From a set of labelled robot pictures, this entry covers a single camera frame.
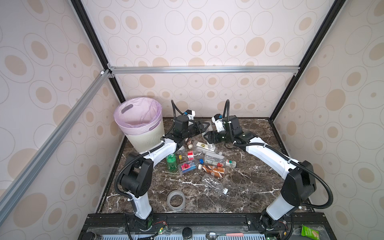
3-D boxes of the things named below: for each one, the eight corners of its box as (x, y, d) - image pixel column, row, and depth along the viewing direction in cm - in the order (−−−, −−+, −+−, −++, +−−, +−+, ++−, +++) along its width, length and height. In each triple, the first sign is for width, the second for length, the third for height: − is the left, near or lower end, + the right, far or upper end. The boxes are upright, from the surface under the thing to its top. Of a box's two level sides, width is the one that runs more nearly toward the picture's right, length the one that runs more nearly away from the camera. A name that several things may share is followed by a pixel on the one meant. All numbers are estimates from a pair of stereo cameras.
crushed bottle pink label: (180, 175, 92) (180, 171, 88) (178, 169, 94) (177, 165, 90) (198, 167, 95) (198, 163, 91) (195, 162, 97) (195, 158, 93)
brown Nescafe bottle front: (197, 168, 92) (197, 166, 89) (201, 161, 95) (201, 158, 92) (222, 179, 88) (223, 176, 85) (225, 171, 91) (226, 168, 88)
